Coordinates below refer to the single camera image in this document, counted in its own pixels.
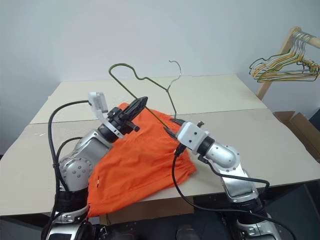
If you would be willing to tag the wooden clothes rack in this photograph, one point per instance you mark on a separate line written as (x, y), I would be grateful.
(272, 67)

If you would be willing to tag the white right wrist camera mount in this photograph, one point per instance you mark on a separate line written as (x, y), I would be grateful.
(192, 135)

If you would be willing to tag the dark rounded shape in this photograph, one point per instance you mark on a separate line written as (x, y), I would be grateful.
(185, 232)

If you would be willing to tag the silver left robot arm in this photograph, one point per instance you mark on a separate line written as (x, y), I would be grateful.
(75, 170)

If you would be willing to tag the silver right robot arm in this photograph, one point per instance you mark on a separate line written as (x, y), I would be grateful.
(225, 155)

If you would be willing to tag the brown cardboard box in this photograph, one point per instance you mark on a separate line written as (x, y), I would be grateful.
(300, 130)

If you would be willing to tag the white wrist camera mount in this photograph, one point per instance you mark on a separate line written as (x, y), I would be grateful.
(98, 102)
(192, 135)

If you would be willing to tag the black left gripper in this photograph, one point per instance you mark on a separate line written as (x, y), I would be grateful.
(120, 120)

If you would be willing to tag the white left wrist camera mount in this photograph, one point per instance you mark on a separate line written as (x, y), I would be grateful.
(98, 102)

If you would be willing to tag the orange shorts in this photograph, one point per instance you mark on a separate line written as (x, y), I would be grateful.
(140, 162)

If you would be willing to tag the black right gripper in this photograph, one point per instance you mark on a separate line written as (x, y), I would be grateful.
(178, 130)

